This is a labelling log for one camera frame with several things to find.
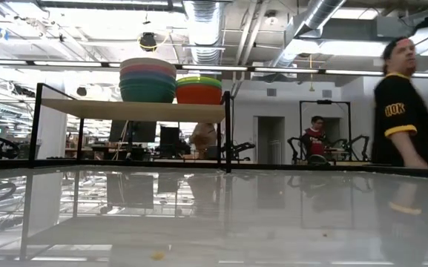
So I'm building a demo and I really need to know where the orange plastic bowl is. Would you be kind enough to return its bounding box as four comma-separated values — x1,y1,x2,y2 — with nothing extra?
175,84,223,106

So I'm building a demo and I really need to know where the green plastic bowl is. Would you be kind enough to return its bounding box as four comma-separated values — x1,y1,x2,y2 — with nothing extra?
175,76,223,89

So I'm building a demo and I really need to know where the teal plastic bowl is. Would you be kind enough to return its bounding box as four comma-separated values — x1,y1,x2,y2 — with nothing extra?
119,77,177,104

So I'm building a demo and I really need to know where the blue plastic bowl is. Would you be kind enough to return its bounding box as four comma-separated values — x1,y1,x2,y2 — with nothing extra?
119,70,177,83

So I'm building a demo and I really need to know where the light pink plastic bowl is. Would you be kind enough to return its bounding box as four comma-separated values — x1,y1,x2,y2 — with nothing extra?
119,64,177,77

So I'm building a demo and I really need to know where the person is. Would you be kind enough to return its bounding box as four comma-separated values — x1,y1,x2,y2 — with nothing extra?
188,122,219,160
300,115,329,157
370,36,428,170

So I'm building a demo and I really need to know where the black monitor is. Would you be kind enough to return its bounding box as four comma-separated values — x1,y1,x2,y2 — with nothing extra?
159,125,181,148
108,120,158,144

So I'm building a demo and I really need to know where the black table edge rail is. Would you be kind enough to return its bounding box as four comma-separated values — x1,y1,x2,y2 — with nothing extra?
0,158,428,180

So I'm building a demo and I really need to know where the wooden shelf with black frame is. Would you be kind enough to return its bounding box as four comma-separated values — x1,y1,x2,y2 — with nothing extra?
27,82,233,174

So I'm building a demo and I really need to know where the silver ventilation duct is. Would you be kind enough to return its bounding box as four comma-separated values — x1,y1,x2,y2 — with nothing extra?
182,0,226,66
271,0,348,70

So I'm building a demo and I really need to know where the black overhead camera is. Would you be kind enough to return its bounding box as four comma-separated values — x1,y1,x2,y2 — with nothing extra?
138,32,159,53

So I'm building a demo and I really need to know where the black background frame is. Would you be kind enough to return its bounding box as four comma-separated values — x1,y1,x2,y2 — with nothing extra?
298,99,352,149

